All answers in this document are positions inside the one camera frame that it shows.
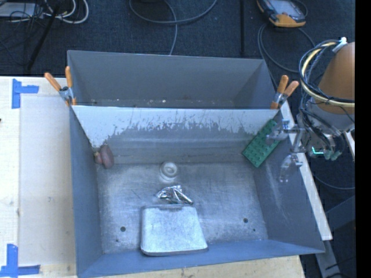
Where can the crumpled silver foil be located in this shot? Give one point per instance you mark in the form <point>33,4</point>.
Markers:
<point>174,195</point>

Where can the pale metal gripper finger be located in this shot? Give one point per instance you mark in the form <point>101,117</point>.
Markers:
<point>279,132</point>
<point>287,166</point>

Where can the clear glass thing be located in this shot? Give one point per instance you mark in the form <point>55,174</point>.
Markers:
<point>168,171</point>

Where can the dark green flat block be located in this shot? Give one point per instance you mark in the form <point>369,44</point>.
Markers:
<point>259,146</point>

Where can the grey metal bin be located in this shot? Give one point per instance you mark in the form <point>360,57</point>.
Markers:
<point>185,143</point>

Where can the grey square flat pad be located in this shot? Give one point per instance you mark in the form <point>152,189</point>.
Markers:
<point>172,230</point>

